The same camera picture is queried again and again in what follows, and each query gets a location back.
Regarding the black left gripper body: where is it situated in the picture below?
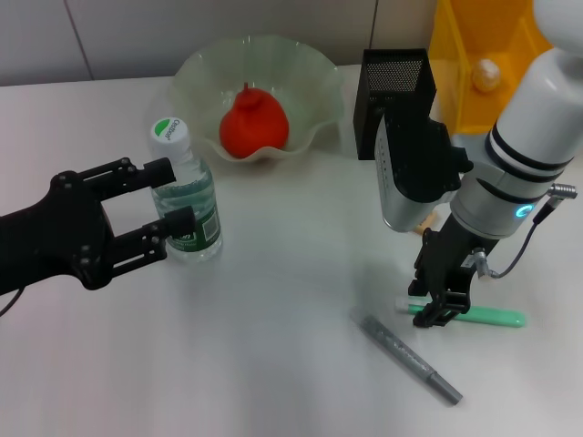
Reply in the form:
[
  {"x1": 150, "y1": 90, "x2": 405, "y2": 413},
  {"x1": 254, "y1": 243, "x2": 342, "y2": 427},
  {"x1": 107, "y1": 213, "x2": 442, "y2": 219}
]
[{"x1": 0, "y1": 170, "x2": 114, "y2": 295}]

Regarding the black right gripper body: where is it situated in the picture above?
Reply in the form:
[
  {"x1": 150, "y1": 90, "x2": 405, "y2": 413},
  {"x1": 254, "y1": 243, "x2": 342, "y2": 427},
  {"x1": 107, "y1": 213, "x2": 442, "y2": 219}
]
[{"x1": 412, "y1": 213, "x2": 500, "y2": 300}]

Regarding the tan eraser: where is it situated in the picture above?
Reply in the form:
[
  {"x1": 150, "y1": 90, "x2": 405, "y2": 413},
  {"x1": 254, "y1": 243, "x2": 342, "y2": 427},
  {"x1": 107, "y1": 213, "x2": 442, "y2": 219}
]
[{"x1": 409, "y1": 209, "x2": 442, "y2": 237}]

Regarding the grey marker pen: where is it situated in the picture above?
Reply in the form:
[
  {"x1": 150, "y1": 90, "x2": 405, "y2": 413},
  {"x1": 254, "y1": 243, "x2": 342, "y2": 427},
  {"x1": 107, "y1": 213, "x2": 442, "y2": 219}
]
[{"x1": 349, "y1": 305, "x2": 465, "y2": 406}]

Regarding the clear green-label water bottle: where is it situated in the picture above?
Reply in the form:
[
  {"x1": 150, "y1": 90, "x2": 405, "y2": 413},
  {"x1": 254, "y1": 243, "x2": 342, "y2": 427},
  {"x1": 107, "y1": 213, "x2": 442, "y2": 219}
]
[{"x1": 148, "y1": 117, "x2": 224, "y2": 263}]

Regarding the orange fruit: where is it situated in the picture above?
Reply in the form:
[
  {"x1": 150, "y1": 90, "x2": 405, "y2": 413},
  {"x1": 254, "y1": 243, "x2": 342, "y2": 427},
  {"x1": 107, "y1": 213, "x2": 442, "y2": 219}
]
[{"x1": 220, "y1": 82, "x2": 292, "y2": 159}]

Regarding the white paper ball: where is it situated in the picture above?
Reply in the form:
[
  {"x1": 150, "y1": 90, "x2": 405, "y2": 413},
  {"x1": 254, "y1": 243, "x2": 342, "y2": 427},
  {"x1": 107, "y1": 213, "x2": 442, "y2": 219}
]
[{"x1": 471, "y1": 57, "x2": 502, "y2": 92}]

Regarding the black mesh pen holder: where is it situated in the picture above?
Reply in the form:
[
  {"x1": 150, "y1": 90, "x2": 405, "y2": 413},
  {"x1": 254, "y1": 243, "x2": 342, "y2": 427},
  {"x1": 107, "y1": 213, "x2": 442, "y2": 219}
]
[{"x1": 353, "y1": 47, "x2": 438, "y2": 161}]

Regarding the yellow plastic bin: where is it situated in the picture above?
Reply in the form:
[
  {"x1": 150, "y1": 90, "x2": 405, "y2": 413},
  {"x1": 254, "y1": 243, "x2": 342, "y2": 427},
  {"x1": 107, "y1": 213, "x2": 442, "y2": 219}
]
[{"x1": 429, "y1": 0, "x2": 557, "y2": 137}]

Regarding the pale green wavy glass bowl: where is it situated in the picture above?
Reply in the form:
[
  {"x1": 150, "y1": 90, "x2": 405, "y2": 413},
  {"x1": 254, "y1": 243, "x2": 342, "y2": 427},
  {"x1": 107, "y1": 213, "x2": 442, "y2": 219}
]
[{"x1": 169, "y1": 34, "x2": 345, "y2": 166}]

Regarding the grey right arm cable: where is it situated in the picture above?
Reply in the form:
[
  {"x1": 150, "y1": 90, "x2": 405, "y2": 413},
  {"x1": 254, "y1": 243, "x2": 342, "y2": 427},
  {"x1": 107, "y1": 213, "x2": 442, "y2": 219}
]
[{"x1": 471, "y1": 181, "x2": 579, "y2": 281}]

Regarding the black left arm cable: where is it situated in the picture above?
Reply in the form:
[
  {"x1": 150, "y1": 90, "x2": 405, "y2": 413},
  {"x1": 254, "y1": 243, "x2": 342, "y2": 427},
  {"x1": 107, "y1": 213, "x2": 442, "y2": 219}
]
[{"x1": 0, "y1": 286, "x2": 23, "y2": 318}]

